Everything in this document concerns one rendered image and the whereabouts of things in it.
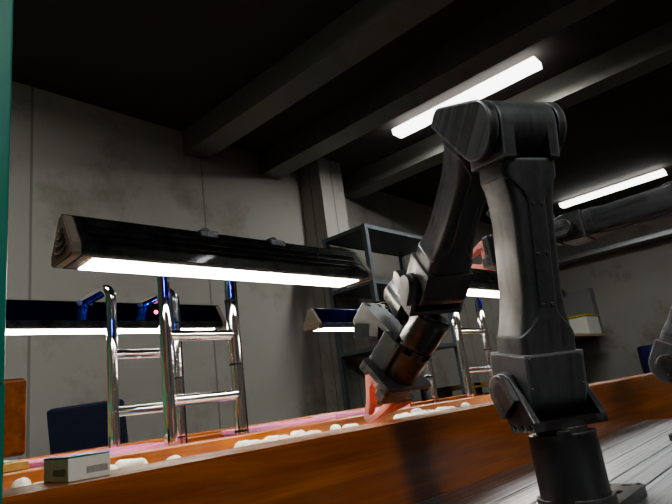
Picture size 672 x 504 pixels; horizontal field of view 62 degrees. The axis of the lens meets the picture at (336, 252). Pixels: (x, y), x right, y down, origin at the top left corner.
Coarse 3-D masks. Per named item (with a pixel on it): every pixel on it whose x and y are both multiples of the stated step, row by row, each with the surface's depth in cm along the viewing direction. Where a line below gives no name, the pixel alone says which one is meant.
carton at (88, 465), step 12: (60, 456) 49; (72, 456) 46; (84, 456) 46; (96, 456) 47; (108, 456) 48; (48, 468) 48; (60, 468) 46; (72, 468) 46; (84, 468) 46; (96, 468) 47; (108, 468) 47; (48, 480) 48; (60, 480) 46; (72, 480) 45
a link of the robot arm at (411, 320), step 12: (408, 324) 79; (420, 324) 77; (432, 324) 77; (444, 324) 78; (408, 336) 79; (420, 336) 78; (432, 336) 77; (408, 348) 79; (420, 348) 78; (432, 348) 79
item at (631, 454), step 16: (624, 432) 110; (640, 432) 107; (656, 432) 103; (608, 448) 92; (624, 448) 89; (640, 448) 87; (656, 448) 85; (528, 464) 86; (608, 464) 77; (624, 464) 75; (640, 464) 73; (656, 464) 72; (480, 480) 78; (496, 480) 76; (512, 480) 74; (528, 480) 73; (624, 480) 65; (640, 480) 64; (656, 480) 62; (448, 496) 69; (464, 496) 68; (480, 496) 67; (496, 496) 65; (512, 496) 64; (528, 496) 63; (656, 496) 55
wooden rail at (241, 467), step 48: (624, 384) 124; (336, 432) 67; (384, 432) 67; (432, 432) 74; (480, 432) 81; (96, 480) 44; (144, 480) 46; (192, 480) 49; (240, 480) 52; (288, 480) 56; (336, 480) 60; (384, 480) 65; (432, 480) 71
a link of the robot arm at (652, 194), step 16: (656, 192) 102; (592, 208) 109; (608, 208) 108; (624, 208) 106; (640, 208) 104; (656, 208) 102; (576, 224) 110; (592, 224) 109; (608, 224) 107; (624, 224) 106; (560, 240) 112; (576, 240) 111; (592, 240) 113
